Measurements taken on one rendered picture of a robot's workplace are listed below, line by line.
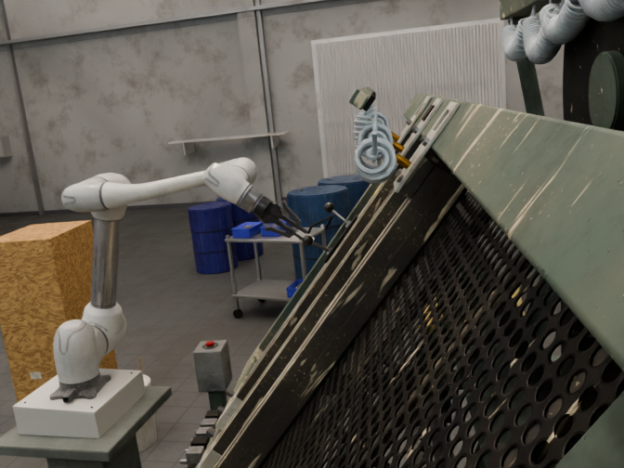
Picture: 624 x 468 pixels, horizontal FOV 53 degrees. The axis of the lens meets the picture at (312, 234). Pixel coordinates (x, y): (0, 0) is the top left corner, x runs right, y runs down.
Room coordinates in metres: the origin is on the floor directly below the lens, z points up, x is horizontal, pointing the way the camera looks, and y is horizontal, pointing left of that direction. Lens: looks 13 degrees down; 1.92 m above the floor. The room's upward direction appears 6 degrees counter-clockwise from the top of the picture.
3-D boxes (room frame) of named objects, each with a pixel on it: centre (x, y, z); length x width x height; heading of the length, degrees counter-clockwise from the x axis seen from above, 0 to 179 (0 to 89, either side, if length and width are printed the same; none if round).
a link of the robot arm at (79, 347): (2.32, 0.96, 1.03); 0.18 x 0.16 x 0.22; 167
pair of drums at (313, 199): (6.49, -0.26, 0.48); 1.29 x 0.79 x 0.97; 165
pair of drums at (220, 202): (7.36, 1.01, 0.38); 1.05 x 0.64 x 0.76; 164
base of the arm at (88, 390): (2.29, 0.97, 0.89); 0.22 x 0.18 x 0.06; 175
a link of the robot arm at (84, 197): (2.33, 0.82, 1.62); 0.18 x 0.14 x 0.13; 77
